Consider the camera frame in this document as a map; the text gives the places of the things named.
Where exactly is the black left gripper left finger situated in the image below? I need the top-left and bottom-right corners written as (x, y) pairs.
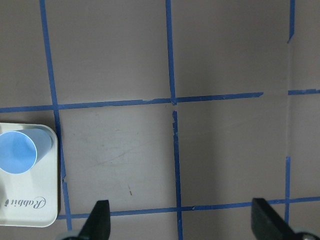
top-left (77, 200), bottom-right (111, 240)

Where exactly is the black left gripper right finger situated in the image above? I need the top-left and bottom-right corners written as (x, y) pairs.
top-left (251, 198), bottom-right (303, 240)

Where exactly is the light blue cup near rabbit logo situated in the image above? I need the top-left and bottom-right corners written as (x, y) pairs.
top-left (0, 128), bottom-right (53, 175)

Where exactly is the cream plastic tray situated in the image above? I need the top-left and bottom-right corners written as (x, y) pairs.
top-left (0, 122), bottom-right (59, 228)

